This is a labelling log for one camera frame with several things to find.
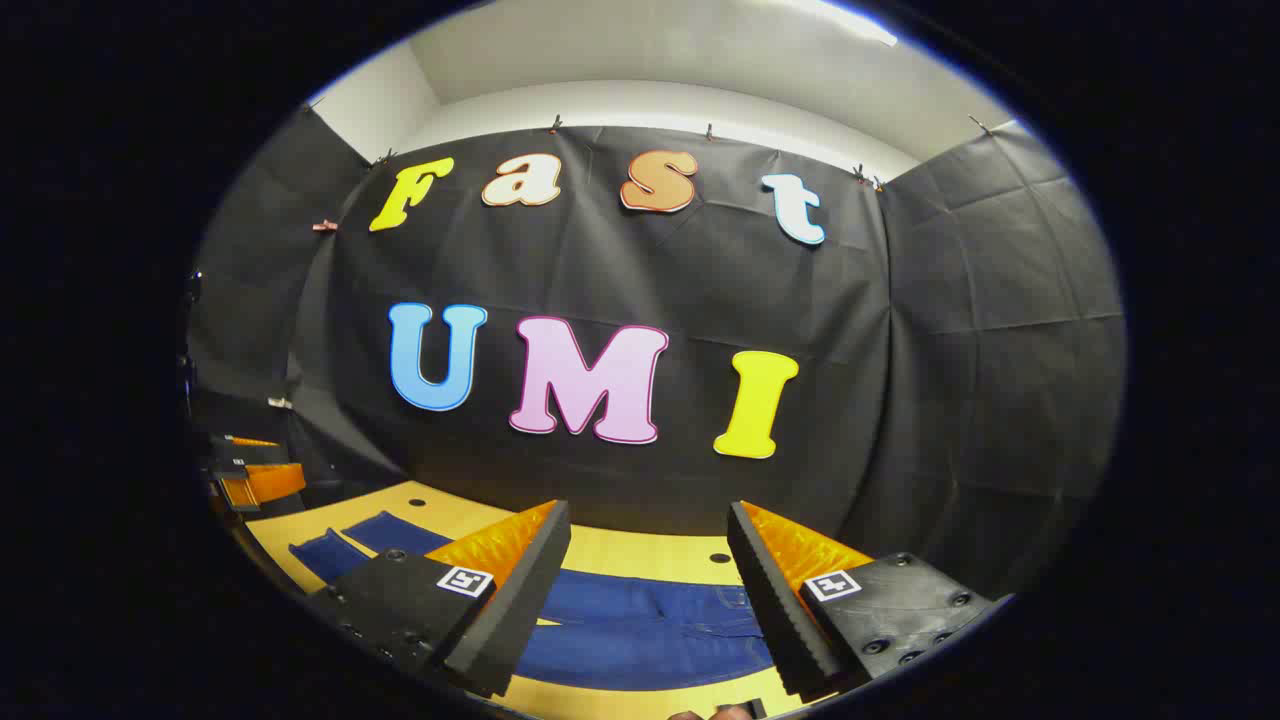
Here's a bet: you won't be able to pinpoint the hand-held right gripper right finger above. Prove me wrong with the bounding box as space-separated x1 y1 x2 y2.
727 500 993 703

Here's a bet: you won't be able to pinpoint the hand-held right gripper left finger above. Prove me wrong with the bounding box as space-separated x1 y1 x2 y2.
305 500 573 699

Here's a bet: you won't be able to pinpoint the blue jeans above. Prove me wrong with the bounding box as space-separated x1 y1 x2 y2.
290 512 781 693

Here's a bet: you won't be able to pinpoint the black backdrop cloth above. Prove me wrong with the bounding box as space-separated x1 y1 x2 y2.
185 105 1129 601

